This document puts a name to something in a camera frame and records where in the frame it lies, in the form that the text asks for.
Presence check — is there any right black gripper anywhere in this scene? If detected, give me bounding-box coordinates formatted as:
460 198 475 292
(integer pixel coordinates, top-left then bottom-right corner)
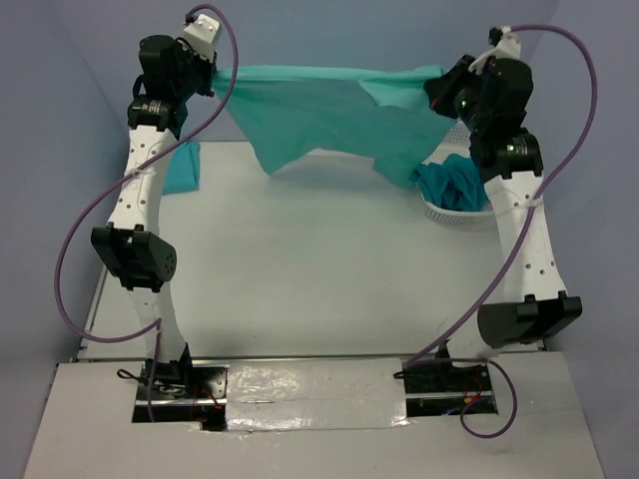
426 54 490 132

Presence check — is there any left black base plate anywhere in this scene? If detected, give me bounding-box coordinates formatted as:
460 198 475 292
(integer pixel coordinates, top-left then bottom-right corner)
116 365 229 431

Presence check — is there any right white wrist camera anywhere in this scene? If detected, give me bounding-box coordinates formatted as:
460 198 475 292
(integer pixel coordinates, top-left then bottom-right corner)
468 26 521 75

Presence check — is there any silver tape patch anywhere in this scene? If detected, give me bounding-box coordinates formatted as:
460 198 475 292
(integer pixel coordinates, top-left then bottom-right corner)
226 358 408 432

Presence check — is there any dark teal t shirt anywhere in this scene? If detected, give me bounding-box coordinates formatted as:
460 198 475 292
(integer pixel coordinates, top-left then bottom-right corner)
412 154 488 213

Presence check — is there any turquoise t shirt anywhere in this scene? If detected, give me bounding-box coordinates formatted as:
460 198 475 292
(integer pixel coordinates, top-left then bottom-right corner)
163 141 201 195

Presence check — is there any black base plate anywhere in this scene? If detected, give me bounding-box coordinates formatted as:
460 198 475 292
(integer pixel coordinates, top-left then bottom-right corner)
116 365 229 431
393 363 497 418

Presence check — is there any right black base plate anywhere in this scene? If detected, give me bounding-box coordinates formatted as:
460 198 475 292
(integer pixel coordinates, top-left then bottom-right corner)
393 363 497 418

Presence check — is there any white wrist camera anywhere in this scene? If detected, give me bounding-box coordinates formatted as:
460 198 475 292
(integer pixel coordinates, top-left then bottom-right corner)
183 14 221 59
468 26 521 75

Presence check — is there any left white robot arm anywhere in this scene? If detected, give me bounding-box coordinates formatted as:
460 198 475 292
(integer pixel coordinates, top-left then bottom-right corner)
91 34 217 398

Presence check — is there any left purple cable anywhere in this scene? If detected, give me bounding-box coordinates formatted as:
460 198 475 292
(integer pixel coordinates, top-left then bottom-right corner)
53 3 240 425

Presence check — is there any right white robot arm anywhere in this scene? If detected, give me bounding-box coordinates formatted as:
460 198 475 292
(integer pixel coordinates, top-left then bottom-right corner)
424 55 583 390

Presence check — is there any purple cable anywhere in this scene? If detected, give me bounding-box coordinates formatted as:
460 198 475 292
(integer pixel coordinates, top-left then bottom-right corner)
53 3 240 425
403 22 596 440

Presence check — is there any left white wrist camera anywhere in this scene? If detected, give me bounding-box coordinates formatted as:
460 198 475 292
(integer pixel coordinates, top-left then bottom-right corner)
183 14 221 59

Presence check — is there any white plastic laundry basket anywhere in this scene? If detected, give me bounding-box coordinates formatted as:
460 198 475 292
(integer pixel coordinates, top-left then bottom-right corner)
417 123 492 225

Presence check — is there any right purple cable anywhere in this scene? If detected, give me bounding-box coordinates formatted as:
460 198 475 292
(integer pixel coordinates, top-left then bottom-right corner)
403 22 596 440

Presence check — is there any light green t shirt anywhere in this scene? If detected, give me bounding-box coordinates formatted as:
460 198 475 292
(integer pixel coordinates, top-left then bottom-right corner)
213 65 454 189

